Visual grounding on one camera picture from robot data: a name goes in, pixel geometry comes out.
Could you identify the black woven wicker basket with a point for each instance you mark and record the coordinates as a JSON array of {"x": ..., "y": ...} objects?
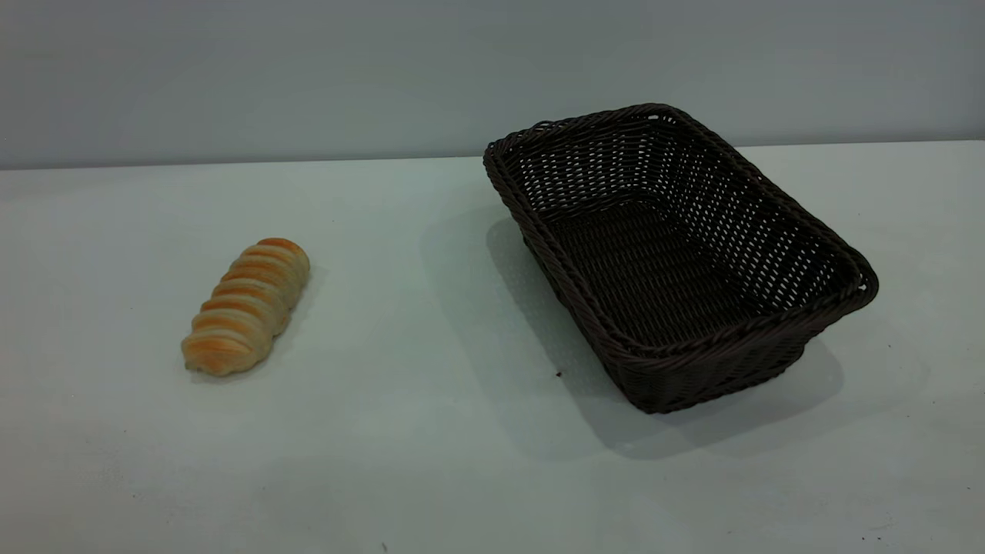
[{"x": 654, "y": 261}]

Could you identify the golden ridged bread roll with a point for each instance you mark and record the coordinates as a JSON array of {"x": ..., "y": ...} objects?
[{"x": 245, "y": 308}]

